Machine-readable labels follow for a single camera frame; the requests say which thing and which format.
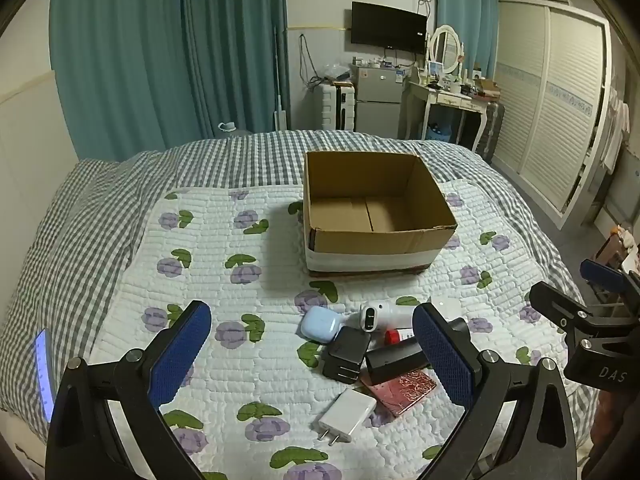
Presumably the white square box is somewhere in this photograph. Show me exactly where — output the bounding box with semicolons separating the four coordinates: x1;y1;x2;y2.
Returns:
430;296;463;322

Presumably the red patterned card box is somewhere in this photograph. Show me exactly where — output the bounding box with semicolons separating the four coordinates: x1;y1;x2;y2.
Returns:
360;370;437;418

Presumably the black rectangular case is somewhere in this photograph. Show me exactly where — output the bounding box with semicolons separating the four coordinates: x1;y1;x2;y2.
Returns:
364;337;430;385

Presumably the white bottle red cap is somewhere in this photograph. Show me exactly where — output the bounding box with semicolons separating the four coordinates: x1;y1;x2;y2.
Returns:
384;328;414;346

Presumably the white handheld device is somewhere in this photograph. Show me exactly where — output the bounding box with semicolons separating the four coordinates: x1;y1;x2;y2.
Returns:
346;301;416;333

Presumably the black power adapter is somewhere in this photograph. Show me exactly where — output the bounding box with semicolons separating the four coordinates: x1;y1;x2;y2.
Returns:
322;326;371;385

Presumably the white plug charger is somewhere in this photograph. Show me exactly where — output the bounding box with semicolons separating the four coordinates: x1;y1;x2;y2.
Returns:
317;389;376;446

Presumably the light blue earbuds case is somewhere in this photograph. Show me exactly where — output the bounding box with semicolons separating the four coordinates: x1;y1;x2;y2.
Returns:
299;306;344;344

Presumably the smartphone lit screen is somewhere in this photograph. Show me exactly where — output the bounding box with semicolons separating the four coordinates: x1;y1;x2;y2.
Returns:
35;330;54;422

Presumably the grey checked bed sheet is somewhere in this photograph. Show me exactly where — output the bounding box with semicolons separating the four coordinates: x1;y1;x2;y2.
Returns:
1;130;580;440

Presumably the dark striped suitcase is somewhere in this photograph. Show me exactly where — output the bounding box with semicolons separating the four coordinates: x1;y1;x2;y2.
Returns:
475;102;506;164

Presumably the white floral quilted mat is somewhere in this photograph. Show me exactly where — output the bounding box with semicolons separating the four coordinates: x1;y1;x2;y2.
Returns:
91;180;566;479

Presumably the brown cardboard box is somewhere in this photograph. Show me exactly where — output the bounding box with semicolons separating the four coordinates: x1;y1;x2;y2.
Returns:
303;151;458;274

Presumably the white sliding wardrobe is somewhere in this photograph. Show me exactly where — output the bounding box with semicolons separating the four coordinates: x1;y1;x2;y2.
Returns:
494;0;613;229

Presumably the blue laundry basket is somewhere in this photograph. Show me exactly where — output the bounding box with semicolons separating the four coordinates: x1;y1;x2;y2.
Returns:
426;124;452;142

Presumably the white dressing table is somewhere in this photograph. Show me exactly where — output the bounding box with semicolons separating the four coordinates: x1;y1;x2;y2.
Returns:
398;77;494;153

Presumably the oval vanity mirror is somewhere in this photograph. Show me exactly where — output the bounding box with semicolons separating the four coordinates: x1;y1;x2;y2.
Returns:
428;25;463;75

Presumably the grey mini fridge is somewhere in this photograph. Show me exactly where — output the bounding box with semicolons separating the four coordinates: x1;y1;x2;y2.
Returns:
355;66;404;138

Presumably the white suitcase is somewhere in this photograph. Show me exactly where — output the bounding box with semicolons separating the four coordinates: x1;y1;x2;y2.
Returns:
312;82;356;131

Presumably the teal curtain right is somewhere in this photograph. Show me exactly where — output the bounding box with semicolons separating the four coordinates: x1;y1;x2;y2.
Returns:
436;0;499;78

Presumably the teal curtain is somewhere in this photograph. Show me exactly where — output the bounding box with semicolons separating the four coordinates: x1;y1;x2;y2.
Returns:
436;0;499;78
49;0;291;160

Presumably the teal curtain left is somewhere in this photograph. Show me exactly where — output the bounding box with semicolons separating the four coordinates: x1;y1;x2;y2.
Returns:
49;0;291;160

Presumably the black wall television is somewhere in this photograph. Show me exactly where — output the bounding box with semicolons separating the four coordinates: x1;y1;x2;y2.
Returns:
350;1;427;54

